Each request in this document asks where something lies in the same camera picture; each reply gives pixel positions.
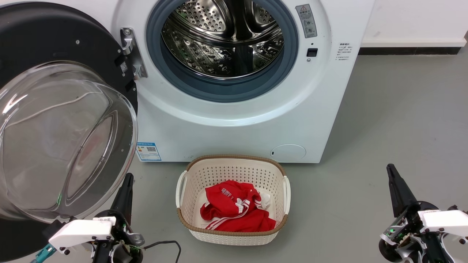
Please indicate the black round glass washer door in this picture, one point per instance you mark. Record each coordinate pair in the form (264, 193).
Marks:
(55, 44)

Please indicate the small printed text sticker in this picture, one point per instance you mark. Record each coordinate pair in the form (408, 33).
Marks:
(344, 51)

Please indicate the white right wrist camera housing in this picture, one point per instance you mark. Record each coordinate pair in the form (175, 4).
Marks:
(444, 221)

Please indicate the white front-load washing machine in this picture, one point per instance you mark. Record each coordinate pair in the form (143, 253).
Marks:
(241, 131)

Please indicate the red garment with white stripes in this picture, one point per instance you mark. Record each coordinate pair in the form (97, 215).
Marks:
(234, 213)

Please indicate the grey warning sticker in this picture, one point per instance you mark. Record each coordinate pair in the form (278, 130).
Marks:
(306, 21)

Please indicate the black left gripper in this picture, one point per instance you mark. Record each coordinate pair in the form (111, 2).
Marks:
(120, 252)

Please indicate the metal door hinge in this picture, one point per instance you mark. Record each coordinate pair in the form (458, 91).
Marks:
(133, 54)

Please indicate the cream perforated laundry basket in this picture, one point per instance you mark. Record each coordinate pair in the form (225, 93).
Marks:
(226, 171)

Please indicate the blue energy label sticker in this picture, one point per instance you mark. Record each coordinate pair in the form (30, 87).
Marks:
(148, 151)

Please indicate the small black box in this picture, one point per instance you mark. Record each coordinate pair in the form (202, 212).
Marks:
(53, 228)

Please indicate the round white filter cover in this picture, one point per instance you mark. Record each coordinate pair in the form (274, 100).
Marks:
(289, 153)

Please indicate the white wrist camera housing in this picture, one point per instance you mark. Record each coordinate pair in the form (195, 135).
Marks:
(80, 231)
(444, 221)

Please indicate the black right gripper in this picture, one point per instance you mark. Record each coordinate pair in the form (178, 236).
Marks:
(409, 233)

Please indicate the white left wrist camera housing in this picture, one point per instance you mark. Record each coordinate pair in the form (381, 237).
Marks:
(80, 231)

